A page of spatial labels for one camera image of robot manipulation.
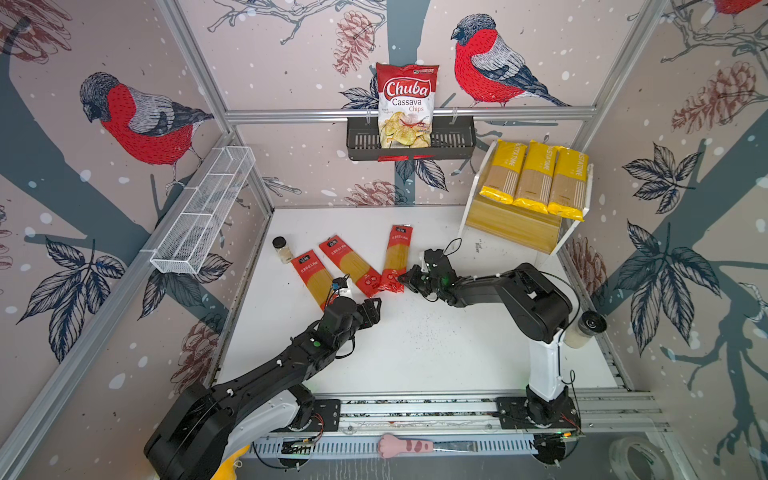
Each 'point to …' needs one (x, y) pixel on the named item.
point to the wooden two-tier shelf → (544, 232)
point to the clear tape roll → (618, 458)
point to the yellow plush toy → (227, 469)
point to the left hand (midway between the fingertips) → (374, 303)
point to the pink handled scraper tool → (391, 445)
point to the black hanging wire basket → (452, 138)
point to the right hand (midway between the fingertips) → (394, 284)
